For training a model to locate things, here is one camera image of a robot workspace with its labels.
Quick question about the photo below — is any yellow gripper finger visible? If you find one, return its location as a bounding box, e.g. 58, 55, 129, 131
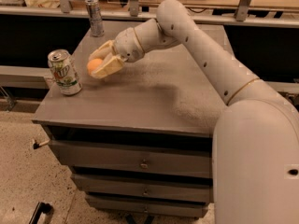
90, 56, 124, 79
89, 40, 115, 62

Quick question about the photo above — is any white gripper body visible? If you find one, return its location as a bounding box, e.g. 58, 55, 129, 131
113, 28, 145, 63

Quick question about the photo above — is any orange fruit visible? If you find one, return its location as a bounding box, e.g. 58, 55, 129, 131
87, 58, 103, 74

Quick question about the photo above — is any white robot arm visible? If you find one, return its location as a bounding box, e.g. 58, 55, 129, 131
91, 0, 299, 224

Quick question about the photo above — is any tall silver can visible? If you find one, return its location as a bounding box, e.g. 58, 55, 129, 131
85, 0, 104, 37

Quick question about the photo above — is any green 7up can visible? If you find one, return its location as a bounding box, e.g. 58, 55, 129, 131
48, 49, 82, 95

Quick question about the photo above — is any grey drawer cabinet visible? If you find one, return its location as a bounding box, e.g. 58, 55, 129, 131
34, 21, 225, 207

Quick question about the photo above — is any top grey drawer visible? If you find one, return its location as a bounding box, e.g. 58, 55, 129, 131
50, 140, 212, 178

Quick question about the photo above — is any grey drawer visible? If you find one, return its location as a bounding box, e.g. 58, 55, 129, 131
85, 195, 208, 217
50, 140, 212, 178
71, 174, 213, 203

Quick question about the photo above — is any bottom grey drawer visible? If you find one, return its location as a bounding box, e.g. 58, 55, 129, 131
85, 195, 208, 217

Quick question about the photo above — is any middle grey drawer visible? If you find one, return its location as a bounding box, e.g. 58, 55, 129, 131
71, 174, 213, 203

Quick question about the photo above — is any black left base leg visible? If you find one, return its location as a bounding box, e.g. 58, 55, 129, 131
29, 202, 52, 224

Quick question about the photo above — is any grey metal rail frame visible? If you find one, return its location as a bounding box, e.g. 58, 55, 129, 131
0, 0, 299, 21

